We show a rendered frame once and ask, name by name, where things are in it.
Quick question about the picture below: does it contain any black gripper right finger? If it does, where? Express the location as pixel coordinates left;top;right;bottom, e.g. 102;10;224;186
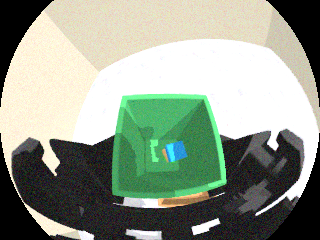
208;129;271;197

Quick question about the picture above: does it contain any orange shallow tray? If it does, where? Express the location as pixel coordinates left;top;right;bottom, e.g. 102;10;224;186
157;191;211;207

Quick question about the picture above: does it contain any green square cup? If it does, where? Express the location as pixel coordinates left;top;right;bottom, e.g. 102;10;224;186
112;93;227;199

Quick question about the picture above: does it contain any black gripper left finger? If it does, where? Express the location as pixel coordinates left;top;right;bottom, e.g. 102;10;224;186
48;135;125;205

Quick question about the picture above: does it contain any small blue block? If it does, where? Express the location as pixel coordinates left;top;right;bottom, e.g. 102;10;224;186
165;140;187;161

